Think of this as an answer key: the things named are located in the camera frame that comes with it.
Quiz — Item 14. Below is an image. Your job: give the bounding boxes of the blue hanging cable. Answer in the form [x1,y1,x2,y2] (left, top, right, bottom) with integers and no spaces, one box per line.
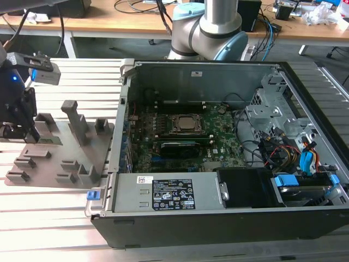
[264,21,275,62]

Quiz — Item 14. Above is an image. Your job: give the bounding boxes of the silver metal drive cage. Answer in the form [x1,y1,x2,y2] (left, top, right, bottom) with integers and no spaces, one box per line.
[244,73,320,143]

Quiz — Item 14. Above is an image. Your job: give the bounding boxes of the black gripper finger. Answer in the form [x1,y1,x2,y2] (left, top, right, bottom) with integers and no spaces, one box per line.
[0,122,33,144]
[24,86,39,145]

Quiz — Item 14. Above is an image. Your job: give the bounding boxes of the red yellow power wires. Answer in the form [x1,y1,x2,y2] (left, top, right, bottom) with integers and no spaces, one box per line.
[271,145,300,168]

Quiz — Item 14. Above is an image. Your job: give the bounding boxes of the hard disk in blue carrier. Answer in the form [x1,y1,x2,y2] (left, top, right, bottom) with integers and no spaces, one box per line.
[269,173,340,207]

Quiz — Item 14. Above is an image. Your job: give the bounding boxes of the black rating label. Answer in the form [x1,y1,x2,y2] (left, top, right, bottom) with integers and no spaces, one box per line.
[152,179,196,211]

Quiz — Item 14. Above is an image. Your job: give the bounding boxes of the grey power supply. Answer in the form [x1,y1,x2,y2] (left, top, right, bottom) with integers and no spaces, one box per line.
[111,172,227,213]

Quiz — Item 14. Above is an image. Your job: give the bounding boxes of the green motherboard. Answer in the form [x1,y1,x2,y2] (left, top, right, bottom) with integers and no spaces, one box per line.
[127,100,246,174]

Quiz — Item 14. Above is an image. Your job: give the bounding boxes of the large black box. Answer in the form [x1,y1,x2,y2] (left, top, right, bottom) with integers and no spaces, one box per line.
[27,0,91,19]

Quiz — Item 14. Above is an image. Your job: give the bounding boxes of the black open PC case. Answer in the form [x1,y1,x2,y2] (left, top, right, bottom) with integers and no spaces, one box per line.
[84,58,349,249]

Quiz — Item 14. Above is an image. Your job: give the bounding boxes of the crumpled clear plastic bag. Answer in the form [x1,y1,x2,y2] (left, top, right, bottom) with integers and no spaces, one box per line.
[302,2,342,27]

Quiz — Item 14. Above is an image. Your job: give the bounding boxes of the small black box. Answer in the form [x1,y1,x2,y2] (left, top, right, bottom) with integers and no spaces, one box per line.
[274,4,294,20]

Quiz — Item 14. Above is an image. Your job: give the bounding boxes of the white power strip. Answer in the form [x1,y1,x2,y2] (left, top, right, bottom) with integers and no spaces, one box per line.
[243,45,256,61]

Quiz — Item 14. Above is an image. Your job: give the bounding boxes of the black graphics card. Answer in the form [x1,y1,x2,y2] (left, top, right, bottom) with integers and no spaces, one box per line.
[159,140,201,158]

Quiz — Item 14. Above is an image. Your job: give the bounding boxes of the black RAM slot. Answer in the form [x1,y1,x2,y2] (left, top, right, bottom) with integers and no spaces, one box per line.
[154,105,206,114]
[154,132,215,144]

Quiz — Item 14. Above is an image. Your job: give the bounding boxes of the black camera cable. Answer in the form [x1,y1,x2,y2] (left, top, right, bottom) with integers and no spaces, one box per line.
[54,5,66,55]

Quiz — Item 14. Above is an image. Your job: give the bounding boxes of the orange wire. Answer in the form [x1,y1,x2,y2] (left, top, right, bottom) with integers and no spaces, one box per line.
[302,140,320,171]

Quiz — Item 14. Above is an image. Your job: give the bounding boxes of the black cable with copper end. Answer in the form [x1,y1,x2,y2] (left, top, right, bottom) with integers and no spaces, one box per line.
[4,9,30,51]

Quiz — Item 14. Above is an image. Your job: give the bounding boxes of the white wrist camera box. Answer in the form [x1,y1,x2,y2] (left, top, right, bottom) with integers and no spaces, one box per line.
[7,51,61,86]

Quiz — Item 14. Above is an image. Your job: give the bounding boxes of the installed black RAM stick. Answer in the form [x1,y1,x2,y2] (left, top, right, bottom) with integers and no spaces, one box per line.
[158,98,204,108]

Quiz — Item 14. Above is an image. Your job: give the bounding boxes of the silver CPU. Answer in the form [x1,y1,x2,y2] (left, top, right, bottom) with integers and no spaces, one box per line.
[178,115,204,131]

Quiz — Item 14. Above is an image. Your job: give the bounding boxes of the green RAM stick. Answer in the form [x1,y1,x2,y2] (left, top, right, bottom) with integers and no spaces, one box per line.
[37,135,63,146]

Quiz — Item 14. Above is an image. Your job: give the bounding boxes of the black plastic bay cover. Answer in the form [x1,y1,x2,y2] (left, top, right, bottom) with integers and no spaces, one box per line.
[217,168,279,210]

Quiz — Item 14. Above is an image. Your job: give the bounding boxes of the flat blue data wire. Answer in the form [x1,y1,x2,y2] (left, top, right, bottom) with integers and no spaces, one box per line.
[299,151,318,175]

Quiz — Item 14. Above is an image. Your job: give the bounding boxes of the crumpled white paper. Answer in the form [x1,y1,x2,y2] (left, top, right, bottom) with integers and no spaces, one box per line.
[26,8,53,25]

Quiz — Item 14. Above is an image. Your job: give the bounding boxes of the CPU socket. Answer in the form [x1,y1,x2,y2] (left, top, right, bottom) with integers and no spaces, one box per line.
[166,112,210,135]

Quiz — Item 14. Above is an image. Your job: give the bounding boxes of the grey parts rack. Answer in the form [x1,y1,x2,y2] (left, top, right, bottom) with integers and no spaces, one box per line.
[4,99,116,189]

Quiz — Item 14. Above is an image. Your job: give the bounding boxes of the tall black box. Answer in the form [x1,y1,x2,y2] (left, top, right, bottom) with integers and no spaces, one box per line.
[238,0,263,33]

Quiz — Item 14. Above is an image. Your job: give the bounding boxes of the wooden desk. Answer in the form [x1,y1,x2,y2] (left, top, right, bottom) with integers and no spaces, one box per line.
[0,0,349,59]

